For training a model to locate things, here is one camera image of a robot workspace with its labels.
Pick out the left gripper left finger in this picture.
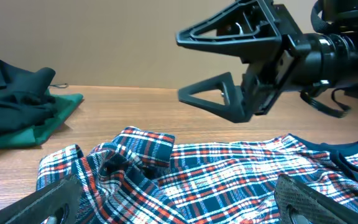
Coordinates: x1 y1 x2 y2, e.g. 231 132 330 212
0 174 81 223

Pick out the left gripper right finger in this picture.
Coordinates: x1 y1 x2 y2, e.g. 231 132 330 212
274 174 358 224

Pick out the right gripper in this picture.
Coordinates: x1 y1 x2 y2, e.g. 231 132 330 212
176 0 302 123

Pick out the plaid navy red shirt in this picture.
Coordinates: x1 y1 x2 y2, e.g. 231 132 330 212
37 126 358 223

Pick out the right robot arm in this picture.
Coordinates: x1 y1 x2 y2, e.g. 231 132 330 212
176 0 358 123

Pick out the green cloth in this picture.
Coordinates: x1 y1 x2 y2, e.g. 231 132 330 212
0 90 83 149

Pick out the black polo shirt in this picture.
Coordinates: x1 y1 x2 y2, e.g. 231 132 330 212
0 59 56 134

